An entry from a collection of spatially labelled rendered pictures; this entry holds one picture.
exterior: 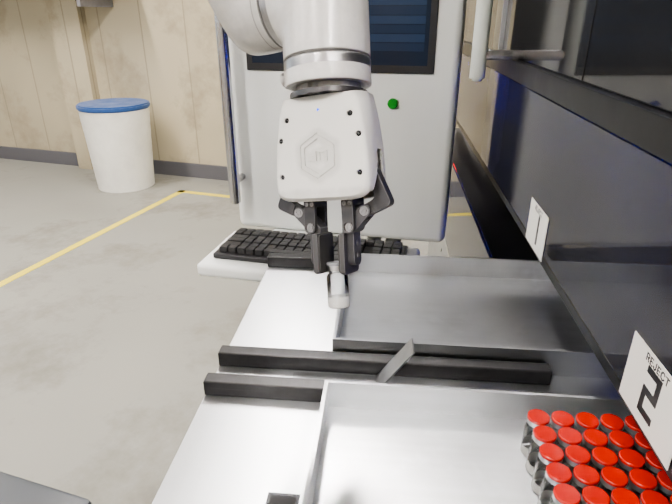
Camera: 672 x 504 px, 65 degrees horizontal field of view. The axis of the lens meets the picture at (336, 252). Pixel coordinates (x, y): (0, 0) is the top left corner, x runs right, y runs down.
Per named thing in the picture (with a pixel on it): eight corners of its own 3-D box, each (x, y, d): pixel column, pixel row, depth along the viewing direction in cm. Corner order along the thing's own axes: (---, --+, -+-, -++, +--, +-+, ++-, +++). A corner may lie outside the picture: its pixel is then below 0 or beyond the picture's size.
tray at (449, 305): (553, 280, 87) (557, 260, 85) (614, 378, 63) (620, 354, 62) (348, 271, 90) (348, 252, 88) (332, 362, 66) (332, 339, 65)
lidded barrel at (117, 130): (173, 178, 452) (163, 99, 425) (133, 197, 405) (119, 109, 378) (121, 173, 467) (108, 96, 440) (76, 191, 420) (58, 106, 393)
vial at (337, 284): (353, 305, 54) (351, 263, 53) (344, 309, 52) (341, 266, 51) (334, 304, 55) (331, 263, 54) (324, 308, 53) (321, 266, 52)
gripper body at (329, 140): (262, 84, 50) (269, 203, 51) (360, 68, 45) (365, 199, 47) (302, 96, 57) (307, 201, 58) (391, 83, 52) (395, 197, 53)
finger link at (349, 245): (335, 205, 50) (338, 275, 51) (366, 204, 49) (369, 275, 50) (349, 204, 53) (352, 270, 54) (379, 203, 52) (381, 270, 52)
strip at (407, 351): (410, 379, 63) (413, 337, 61) (411, 395, 60) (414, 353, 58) (293, 373, 64) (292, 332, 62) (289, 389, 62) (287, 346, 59)
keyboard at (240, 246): (408, 250, 116) (408, 240, 115) (400, 278, 104) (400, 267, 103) (238, 234, 125) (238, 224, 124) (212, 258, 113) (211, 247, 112)
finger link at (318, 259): (289, 207, 53) (292, 273, 53) (317, 206, 51) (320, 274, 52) (305, 206, 56) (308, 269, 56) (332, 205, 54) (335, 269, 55)
